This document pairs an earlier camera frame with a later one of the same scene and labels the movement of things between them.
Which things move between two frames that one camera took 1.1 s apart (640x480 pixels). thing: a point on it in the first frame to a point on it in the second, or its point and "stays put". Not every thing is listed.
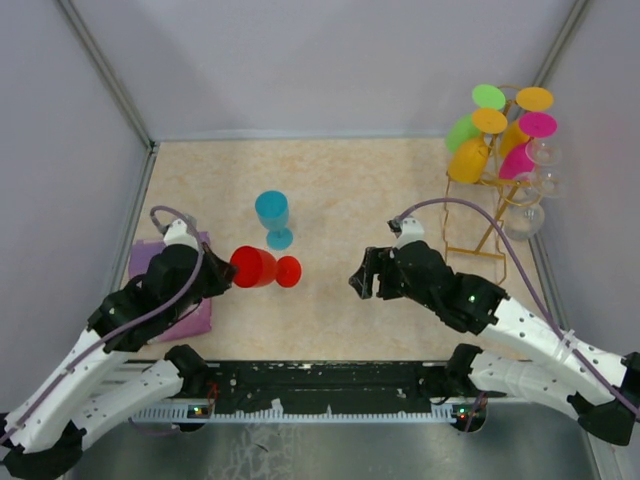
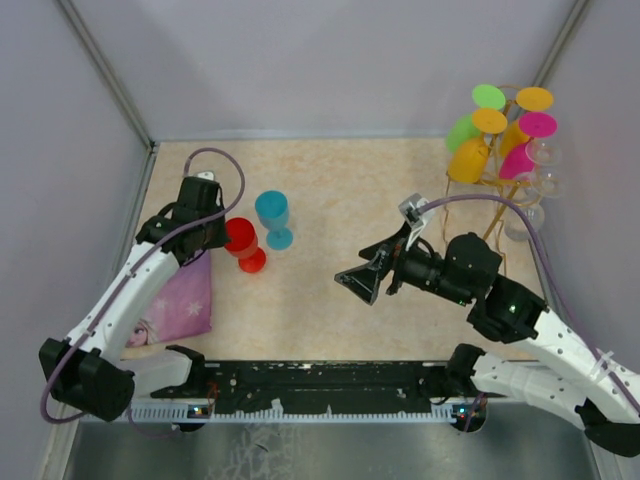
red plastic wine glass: [258, 267] to [244, 244]
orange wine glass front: [468, 159] stays put
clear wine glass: [525, 215] stays put
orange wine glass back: [532, 98] stays put
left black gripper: [223, 272] to [220, 239]
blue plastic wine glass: [272, 209] stays put
